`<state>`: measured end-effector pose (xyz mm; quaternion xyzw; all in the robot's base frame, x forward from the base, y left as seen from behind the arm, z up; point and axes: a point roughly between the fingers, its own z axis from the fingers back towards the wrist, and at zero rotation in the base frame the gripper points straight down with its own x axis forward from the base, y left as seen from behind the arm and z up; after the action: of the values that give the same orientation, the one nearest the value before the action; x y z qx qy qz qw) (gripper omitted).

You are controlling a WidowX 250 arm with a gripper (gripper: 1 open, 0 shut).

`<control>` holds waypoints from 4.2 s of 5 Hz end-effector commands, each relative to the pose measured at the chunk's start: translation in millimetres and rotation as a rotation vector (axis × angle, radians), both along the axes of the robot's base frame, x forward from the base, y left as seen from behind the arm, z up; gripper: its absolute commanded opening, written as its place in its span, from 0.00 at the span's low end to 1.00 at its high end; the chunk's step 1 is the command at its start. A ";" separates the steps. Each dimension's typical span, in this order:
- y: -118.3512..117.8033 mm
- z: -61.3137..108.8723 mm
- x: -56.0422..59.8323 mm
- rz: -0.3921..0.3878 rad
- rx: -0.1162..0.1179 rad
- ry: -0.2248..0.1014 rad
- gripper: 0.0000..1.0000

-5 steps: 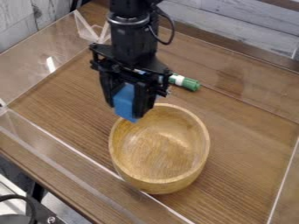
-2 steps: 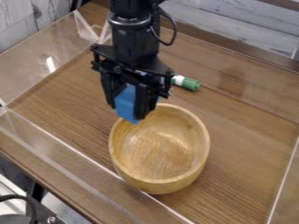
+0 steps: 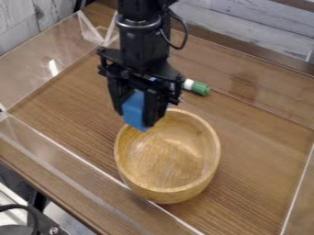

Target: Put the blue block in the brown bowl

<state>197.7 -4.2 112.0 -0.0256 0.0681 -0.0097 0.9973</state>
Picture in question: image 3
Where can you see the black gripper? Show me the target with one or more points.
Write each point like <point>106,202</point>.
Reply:
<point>161,77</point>

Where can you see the blue rectangular block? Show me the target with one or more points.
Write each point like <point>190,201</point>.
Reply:
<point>133,111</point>

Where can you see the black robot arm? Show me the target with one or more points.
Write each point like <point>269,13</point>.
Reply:
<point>143,22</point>

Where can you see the brown wooden bowl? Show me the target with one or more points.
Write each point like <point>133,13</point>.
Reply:
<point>167,164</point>

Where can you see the green white marker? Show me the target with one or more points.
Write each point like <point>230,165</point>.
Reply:
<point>197,87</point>

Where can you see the clear acrylic tray walls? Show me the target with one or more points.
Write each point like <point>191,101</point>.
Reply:
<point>59,126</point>

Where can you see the black metal table frame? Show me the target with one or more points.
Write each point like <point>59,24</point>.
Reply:
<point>22,208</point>

